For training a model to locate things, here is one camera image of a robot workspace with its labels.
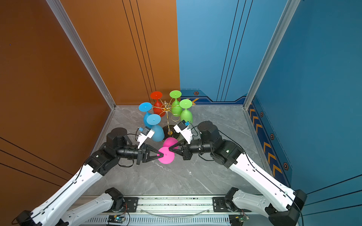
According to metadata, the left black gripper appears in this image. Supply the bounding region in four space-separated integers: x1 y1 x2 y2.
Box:
115 144 164 166

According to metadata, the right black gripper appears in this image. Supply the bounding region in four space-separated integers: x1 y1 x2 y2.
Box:
169 136 215 161

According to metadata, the magenta wine glass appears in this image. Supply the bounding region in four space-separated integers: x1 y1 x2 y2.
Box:
158 137 178 164

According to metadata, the blue wine glass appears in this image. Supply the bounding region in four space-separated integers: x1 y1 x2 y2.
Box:
139 102 153 129
147 114 165 142

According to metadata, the green wine glass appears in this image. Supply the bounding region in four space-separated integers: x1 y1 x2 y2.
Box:
179 99 193 123
170 90 183 116

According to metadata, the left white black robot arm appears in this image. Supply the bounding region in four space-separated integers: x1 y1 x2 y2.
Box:
11 127 164 226

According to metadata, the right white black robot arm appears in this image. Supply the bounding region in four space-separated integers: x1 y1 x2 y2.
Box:
169 121 307 226

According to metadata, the gold wine glass rack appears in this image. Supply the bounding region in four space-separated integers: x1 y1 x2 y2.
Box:
161 99 181 140

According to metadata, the red wine glass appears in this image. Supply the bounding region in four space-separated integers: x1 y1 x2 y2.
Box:
150 91 166 117

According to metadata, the left green circuit board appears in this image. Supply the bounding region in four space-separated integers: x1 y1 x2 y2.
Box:
107 215 126 225

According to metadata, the green circuit board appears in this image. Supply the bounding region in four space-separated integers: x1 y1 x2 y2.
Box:
107 215 126 225
229 215 250 226

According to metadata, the right green circuit board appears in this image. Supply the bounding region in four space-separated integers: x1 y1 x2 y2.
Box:
229 215 250 226

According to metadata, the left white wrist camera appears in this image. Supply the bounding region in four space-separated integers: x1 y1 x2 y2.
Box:
137 127 155 149

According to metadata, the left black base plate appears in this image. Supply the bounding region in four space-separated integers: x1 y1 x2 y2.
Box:
110 197 139 213

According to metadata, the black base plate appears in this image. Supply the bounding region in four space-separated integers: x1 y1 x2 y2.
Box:
212 196 251 213
110 197 139 213

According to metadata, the aluminium front rail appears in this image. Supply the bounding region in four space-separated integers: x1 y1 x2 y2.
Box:
69 195 274 226

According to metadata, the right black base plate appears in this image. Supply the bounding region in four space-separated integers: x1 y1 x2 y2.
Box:
212 196 251 213

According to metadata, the left aluminium corner post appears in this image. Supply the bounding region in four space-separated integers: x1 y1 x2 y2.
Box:
46 0 117 111

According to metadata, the aluminium corner post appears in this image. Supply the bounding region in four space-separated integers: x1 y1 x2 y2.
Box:
46 0 117 111
243 0 301 110

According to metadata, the right aluminium corner post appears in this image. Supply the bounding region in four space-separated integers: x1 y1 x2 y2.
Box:
243 0 301 110

